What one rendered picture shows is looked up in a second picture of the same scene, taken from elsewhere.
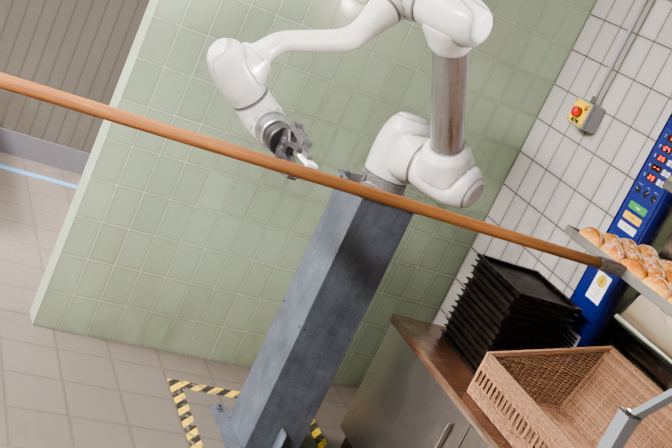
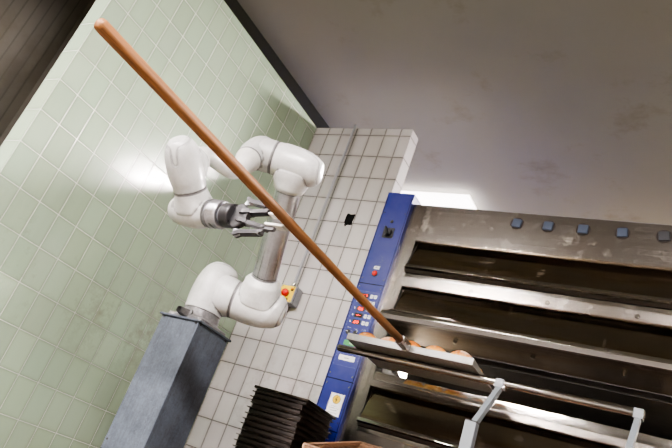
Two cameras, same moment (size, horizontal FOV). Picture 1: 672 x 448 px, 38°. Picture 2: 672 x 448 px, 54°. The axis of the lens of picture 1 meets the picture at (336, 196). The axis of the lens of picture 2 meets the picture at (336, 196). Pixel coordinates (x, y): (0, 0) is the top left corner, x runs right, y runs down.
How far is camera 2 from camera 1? 1.51 m
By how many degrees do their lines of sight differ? 46
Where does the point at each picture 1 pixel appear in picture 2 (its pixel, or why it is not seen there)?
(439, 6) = (295, 155)
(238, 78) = (196, 164)
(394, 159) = (218, 293)
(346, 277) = (180, 398)
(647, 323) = (382, 416)
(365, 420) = not seen: outside the picture
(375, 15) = (249, 158)
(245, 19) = (70, 194)
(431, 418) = not seen: outside the picture
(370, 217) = (201, 341)
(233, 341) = not seen: outside the picture
